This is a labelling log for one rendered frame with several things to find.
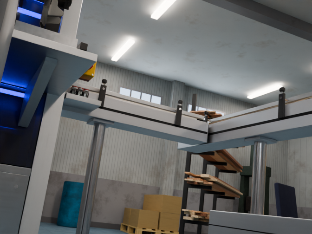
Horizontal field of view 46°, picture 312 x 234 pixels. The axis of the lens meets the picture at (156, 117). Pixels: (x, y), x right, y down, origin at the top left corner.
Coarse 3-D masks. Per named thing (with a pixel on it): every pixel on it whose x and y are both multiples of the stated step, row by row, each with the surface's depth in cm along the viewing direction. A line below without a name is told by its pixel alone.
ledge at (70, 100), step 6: (66, 96) 128; (72, 96) 129; (78, 96) 130; (66, 102) 134; (72, 102) 133; (78, 102) 132; (84, 102) 131; (90, 102) 132; (96, 102) 133; (78, 108) 140; (84, 108) 139; (90, 108) 138; (96, 108) 137
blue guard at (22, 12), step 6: (24, 0) 127; (30, 0) 128; (36, 0) 129; (18, 6) 126; (24, 6) 126; (30, 6) 127; (36, 6) 128; (42, 6) 129; (18, 12) 125; (24, 12) 126; (30, 12) 127; (36, 12) 128; (18, 18) 125; (24, 18) 126; (30, 18) 127; (36, 18) 128; (36, 24) 127
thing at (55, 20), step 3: (48, 18) 113; (51, 18) 113; (54, 18) 114; (57, 18) 114; (48, 21) 113; (51, 21) 113; (54, 21) 114; (57, 21) 114; (60, 21) 115; (42, 24) 111; (42, 27) 111
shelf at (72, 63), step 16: (16, 32) 84; (16, 48) 90; (32, 48) 89; (48, 48) 87; (64, 48) 89; (16, 64) 101; (32, 64) 99; (64, 64) 96; (80, 64) 95; (16, 80) 115; (64, 80) 109
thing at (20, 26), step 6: (18, 24) 87; (24, 24) 88; (30, 24) 88; (18, 30) 87; (24, 30) 88; (30, 30) 88; (36, 30) 89; (42, 30) 90; (48, 30) 90; (42, 36) 89; (48, 36) 90; (54, 36) 91; (60, 36) 91; (66, 36) 92; (60, 42) 91; (66, 42) 92; (72, 42) 92
